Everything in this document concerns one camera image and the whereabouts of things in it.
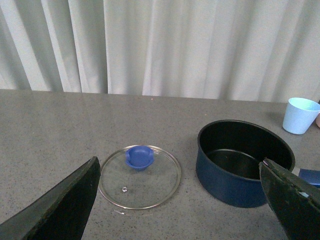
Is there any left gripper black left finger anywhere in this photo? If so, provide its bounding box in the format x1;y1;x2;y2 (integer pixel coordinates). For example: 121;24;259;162
0;156;101;240

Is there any dark blue saucepan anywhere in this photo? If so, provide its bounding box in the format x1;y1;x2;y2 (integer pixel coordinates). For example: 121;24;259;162
195;119;320;209

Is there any pink bowl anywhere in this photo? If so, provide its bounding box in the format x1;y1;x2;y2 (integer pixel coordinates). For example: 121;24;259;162
315;113;320;128

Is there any glass lid blue knob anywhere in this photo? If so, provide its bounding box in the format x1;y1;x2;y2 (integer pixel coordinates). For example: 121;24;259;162
99;145;182;210

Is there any light blue cup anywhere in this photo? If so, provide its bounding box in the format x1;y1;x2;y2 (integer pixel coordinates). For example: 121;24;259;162
282;97;320;135

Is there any white curtain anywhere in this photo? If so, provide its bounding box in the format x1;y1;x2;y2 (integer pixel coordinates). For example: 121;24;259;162
0;0;320;102

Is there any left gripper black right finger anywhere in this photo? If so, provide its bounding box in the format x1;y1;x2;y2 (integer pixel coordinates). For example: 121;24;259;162
259;158;320;240

